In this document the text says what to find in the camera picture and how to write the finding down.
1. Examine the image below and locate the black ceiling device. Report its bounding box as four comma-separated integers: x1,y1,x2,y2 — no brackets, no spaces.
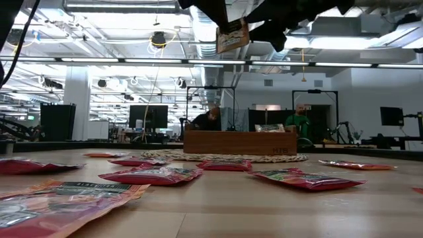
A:
6,28,24,46
151,31,168,49

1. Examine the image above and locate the black background desk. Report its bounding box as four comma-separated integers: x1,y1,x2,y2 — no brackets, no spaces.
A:
369,134,423,151

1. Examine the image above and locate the yellow hanging cord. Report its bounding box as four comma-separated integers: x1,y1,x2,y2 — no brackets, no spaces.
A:
300,48,307,83

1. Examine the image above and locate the round woven placemat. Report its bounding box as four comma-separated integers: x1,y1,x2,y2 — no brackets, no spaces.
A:
140,149,309,164

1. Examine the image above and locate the person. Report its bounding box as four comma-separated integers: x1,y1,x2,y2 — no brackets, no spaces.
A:
285,103,312,139
190,106,222,132

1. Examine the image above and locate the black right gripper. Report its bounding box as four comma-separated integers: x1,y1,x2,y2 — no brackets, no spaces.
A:
246,0,356,52

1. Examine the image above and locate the white column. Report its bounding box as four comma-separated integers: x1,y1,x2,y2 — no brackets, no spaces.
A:
63,65,91,141

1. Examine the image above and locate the grey partition panel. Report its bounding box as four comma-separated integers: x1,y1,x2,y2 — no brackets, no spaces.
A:
220,106,249,132

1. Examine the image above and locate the long light bar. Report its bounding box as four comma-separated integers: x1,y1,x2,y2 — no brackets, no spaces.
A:
0,56,423,69

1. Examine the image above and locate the black computer monitor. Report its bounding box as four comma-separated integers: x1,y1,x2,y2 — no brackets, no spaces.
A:
128,104,169,130
379,106,404,127

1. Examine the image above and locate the red tea packet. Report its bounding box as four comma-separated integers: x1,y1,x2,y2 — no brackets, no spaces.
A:
98,163,204,186
0,157,86,176
196,159,253,172
247,167,367,192
108,155,172,167

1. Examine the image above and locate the black partition panel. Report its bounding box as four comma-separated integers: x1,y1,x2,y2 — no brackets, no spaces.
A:
40,102,77,142

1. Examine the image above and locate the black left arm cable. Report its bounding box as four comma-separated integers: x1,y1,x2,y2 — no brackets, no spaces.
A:
0,0,41,87

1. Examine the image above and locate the black metal rig frame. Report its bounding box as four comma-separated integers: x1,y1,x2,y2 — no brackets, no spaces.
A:
186,85,237,132
291,89,340,141

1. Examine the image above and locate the wooden tea box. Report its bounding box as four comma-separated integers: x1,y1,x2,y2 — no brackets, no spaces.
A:
183,124,297,156

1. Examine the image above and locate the silver ceiling duct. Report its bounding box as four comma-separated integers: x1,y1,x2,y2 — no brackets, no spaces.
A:
190,6,229,100

